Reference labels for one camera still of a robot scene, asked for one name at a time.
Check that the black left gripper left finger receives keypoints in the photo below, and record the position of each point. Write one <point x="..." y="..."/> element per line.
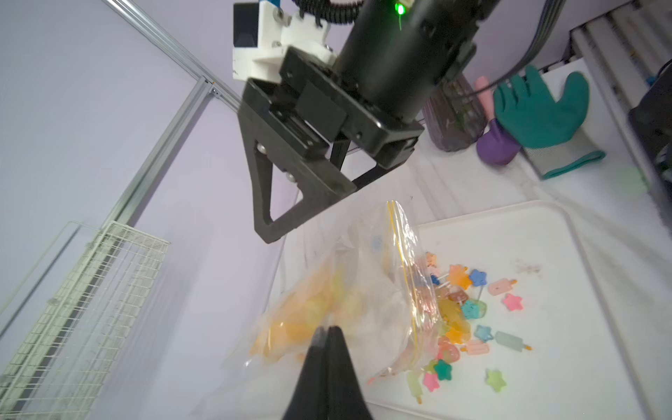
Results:
<point x="309" y="399"/>

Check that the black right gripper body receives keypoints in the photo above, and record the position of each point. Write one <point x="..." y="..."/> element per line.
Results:
<point x="309" y="127"/>

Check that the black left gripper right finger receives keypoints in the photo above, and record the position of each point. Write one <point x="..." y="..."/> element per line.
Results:
<point x="345" y="399"/>

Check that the clear ziploc bag of candies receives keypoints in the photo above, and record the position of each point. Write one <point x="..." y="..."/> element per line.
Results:
<point x="373" y="284"/>

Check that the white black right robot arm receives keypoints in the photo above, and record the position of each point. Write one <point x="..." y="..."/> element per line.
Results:
<point x="391" y="56"/>

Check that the pile of candies on tray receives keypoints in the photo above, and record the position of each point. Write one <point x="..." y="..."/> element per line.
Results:
<point x="462" y="310"/>

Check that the dark glass vase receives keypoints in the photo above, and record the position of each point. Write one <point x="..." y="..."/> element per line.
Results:
<point x="454" y="123"/>

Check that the purple object beside vase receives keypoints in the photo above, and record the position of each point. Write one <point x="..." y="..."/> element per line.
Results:
<point x="497" y="147"/>

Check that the white plastic tray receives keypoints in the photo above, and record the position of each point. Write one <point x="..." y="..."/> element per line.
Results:
<point x="572" y="366"/>

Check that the green rubber glove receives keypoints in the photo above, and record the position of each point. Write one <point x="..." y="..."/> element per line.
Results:
<point x="548" y="130"/>

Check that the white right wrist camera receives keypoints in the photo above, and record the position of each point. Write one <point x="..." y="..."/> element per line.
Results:
<point x="263" y="33"/>

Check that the white wire wall basket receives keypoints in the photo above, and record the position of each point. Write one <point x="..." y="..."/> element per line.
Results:
<point x="59" y="371"/>

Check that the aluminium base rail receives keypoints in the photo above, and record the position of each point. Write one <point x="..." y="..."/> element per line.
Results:
<point x="626" y="49"/>

